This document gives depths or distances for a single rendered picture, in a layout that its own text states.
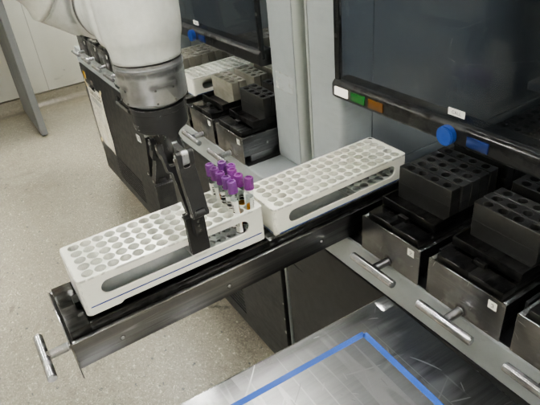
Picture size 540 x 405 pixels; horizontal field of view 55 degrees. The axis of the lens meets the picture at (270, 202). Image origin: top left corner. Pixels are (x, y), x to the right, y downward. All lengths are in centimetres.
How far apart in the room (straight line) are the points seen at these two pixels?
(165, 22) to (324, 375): 46
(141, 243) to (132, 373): 107
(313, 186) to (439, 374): 39
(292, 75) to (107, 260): 58
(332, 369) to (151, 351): 127
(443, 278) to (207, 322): 121
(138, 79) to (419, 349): 48
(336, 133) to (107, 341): 58
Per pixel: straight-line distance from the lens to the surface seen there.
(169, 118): 71
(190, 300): 82
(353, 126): 106
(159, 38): 66
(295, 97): 115
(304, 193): 89
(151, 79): 68
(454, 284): 83
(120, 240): 81
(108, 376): 185
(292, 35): 111
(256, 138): 125
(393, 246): 89
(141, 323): 81
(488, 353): 85
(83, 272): 77
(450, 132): 79
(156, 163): 80
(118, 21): 66
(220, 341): 184
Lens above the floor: 132
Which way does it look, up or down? 32 degrees down
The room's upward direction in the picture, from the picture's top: 6 degrees counter-clockwise
